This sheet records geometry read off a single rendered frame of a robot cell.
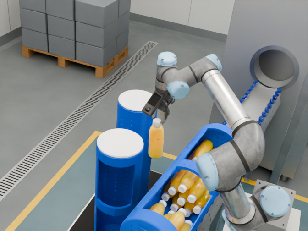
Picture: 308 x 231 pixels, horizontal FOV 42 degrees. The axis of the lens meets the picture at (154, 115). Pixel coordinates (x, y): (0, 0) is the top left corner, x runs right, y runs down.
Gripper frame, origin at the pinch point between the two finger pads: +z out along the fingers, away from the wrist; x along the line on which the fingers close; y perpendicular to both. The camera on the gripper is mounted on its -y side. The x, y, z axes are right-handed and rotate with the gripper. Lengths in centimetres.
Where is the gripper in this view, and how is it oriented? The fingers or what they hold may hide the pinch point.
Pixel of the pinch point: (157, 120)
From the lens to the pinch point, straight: 180.3
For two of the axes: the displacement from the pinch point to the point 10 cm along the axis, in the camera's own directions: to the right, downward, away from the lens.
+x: -8.2, -4.5, 3.5
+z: -0.7, 6.8, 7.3
